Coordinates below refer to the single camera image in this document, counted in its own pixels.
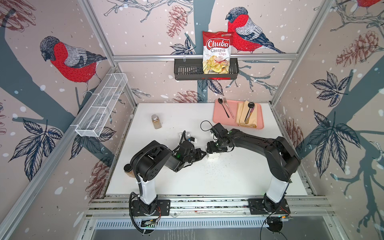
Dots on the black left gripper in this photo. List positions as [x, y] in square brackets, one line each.
[198, 152]

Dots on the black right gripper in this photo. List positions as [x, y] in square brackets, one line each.
[210, 149]

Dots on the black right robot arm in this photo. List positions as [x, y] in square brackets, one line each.
[281, 157]

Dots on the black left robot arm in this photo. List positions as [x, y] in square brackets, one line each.
[149, 161]

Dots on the brown jar black lid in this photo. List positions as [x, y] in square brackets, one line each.
[128, 169]

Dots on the pink plastic tray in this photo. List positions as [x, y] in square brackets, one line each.
[219, 115]

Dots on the beige folded cloth napkin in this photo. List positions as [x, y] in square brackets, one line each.
[242, 109]

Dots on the black spoon on tray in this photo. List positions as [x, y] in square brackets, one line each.
[221, 102]

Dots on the silver fork on tray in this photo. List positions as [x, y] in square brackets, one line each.
[226, 103]

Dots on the glass spice jar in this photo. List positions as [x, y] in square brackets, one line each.
[156, 121]

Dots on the black spoon on napkin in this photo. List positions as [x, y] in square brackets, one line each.
[251, 106]

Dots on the red Chuba cassava chips bag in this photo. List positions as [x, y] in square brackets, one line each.
[217, 52]

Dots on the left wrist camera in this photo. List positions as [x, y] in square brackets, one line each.
[191, 139]

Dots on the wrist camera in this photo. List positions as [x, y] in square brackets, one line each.
[191, 139]
[219, 131]

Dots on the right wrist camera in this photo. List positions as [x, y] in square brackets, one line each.
[219, 131]

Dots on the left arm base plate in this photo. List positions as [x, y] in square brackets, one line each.
[157, 208]

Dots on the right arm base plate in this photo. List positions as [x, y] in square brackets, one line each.
[260, 206]

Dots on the white wire mesh shelf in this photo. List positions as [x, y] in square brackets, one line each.
[98, 114]

